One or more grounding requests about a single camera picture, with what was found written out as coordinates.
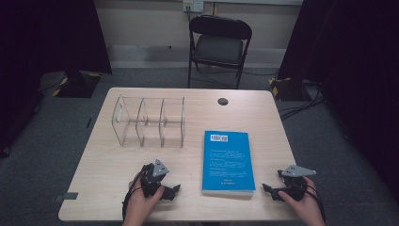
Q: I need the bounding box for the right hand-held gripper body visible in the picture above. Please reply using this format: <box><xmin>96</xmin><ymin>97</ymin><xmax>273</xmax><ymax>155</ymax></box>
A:
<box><xmin>275</xmin><ymin>165</ymin><xmax>317</xmax><ymax>202</ymax></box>

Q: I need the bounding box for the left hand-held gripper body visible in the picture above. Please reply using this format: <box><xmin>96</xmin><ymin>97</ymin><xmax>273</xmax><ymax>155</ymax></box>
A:
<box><xmin>139</xmin><ymin>158</ymin><xmax>170</xmax><ymax>199</ymax></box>

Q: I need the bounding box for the blue book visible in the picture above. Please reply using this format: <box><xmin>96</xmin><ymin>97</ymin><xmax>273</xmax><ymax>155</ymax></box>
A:
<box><xmin>201</xmin><ymin>130</ymin><xmax>257</xmax><ymax>198</ymax></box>

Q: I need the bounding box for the clear acrylic book rack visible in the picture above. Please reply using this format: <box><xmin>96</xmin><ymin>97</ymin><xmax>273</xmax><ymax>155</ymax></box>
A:
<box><xmin>111</xmin><ymin>95</ymin><xmax>186</xmax><ymax>149</ymax></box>

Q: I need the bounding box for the person's right hand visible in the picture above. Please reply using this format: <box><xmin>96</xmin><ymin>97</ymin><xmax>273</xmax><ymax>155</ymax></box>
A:
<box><xmin>278</xmin><ymin>176</ymin><xmax>326</xmax><ymax>226</ymax></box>

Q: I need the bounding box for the person's left hand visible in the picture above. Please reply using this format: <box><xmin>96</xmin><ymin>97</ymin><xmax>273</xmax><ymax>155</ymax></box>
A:
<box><xmin>122</xmin><ymin>180</ymin><xmax>166</xmax><ymax>226</ymax></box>

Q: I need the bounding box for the black stand base striped tape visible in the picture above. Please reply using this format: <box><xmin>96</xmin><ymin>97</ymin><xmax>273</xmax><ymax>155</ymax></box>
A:
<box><xmin>39</xmin><ymin>69</ymin><xmax>104</xmax><ymax>99</ymax></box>
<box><xmin>267</xmin><ymin>76</ymin><xmax>314</xmax><ymax>103</ymax></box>

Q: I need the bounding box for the grey tape piece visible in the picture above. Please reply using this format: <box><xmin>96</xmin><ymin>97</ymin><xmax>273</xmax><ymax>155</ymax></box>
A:
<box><xmin>53</xmin><ymin>191</ymin><xmax>79</xmax><ymax>203</ymax></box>

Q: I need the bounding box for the dark curtain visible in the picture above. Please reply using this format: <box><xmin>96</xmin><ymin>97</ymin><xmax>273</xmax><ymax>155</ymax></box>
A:
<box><xmin>277</xmin><ymin>0</ymin><xmax>399</xmax><ymax>203</ymax></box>
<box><xmin>0</xmin><ymin>0</ymin><xmax>113</xmax><ymax>158</ymax></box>

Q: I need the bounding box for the black folding chair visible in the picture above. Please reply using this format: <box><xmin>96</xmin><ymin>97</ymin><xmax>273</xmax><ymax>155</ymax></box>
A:
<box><xmin>187</xmin><ymin>14</ymin><xmax>253</xmax><ymax>90</ymax></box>

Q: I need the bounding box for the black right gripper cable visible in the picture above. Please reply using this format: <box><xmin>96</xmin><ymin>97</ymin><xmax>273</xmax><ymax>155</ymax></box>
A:
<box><xmin>305</xmin><ymin>184</ymin><xmax>327</xmax><ymax>224</ymax></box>

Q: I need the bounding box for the black floor cable bundle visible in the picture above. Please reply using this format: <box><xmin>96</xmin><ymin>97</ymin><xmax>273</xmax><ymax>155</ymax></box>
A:
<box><xmin>279</xmin><ymin>79</ymin><xmax>326</xmax><ymax>122</ymax></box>

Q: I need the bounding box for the thin black floor cable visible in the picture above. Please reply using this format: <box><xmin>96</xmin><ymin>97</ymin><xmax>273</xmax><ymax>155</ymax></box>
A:
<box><xmin>196</xmin><ymin>66</ymin><xmax>279</xmax><ymax>89</ymax></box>

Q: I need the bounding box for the white wall socket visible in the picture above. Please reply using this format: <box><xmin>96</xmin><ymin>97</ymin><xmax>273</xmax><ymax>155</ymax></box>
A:
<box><xmin>183</xmin><ymin>0</ymin><xmax>205</xmax><ymax>13</ymax></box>

